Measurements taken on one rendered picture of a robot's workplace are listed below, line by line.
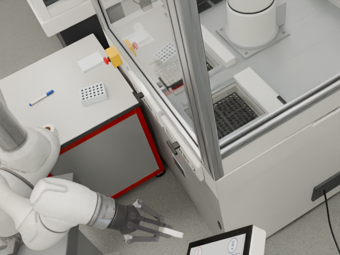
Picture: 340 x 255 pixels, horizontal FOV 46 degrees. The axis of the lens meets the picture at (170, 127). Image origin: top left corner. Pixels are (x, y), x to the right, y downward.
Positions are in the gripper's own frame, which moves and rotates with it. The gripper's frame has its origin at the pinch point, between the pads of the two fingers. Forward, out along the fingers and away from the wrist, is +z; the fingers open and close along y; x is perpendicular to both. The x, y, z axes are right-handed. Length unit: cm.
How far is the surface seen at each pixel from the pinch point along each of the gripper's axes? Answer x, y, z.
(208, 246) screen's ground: -9.1, -1.4, 7.7
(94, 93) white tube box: 76, 56, -16
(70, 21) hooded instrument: 105, 100, -34
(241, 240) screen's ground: -24.1, 1.5, 6.4
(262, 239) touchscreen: -27.9, 3.1, 9.9
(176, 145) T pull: 24.9, 32.8, 7.7
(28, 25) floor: 264, 158, -47
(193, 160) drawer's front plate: 16.6, 27.7, 11.4
